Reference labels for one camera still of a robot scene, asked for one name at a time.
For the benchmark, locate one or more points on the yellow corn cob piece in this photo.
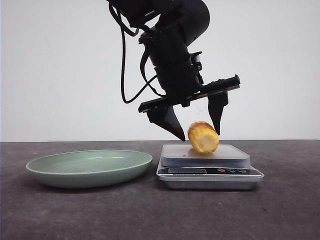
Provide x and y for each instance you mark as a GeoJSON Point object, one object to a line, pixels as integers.
{"type": "Point", "coordinates": [203, 137]}

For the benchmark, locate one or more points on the green oval plate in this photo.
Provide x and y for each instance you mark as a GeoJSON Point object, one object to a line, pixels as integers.
{"type": "Point", "coordinates": [89, 168]}

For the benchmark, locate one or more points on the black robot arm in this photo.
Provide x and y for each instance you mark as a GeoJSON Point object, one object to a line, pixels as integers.
{"type": "Point", "coordinates": [169, 27]}

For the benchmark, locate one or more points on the black pointed image-left gripper finger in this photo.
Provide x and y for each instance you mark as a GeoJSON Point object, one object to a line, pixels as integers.
{"type": "Point", "coordinates": [166, 118]}

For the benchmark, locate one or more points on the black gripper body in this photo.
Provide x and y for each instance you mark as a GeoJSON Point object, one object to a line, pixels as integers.
{"type": "Point", "coordinates": [183, 84]}

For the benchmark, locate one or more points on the black pointed image-right gripper finger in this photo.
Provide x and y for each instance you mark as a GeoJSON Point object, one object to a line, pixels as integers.
{"type": "Point", "coordinates": [216, 104]}

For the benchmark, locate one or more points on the silver digital kitchen scale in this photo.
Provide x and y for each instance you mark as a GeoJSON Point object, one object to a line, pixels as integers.
{"type": "Point", "coordinates": [227, 168]}

